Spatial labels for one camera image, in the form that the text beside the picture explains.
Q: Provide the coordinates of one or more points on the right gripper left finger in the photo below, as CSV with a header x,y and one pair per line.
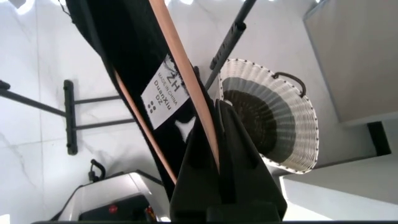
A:
x,y
196,186

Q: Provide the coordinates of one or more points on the black short-sleeved shirt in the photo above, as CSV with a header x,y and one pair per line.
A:
x,y
130,40

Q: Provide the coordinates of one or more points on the white laundry basket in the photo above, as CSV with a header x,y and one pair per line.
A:
x,y
298,124

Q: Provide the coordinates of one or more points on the black clothes rack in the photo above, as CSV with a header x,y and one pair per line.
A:
x,y
71,118

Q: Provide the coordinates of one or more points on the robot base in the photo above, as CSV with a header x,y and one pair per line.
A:
x,y
109,193

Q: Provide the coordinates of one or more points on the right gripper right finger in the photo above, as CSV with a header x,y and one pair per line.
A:
x,y
248,180

